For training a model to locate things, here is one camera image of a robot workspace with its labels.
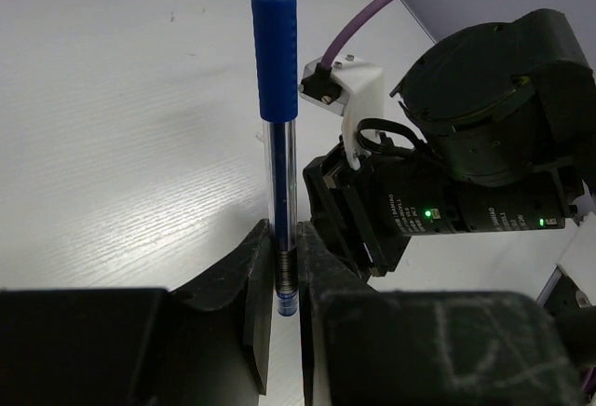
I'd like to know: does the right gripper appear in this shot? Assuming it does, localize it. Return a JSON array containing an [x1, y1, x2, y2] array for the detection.
[[303, 144, 573, 280]]

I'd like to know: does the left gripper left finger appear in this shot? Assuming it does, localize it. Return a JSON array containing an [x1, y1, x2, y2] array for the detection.
[[1, 221, 273, 405]]

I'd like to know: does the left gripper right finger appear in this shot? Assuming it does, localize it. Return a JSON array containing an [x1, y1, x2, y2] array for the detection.
[[297, 223, 585, 405]]

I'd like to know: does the blue gel pen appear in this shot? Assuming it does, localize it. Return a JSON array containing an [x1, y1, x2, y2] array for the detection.
[[251, 0, 298, 317]]

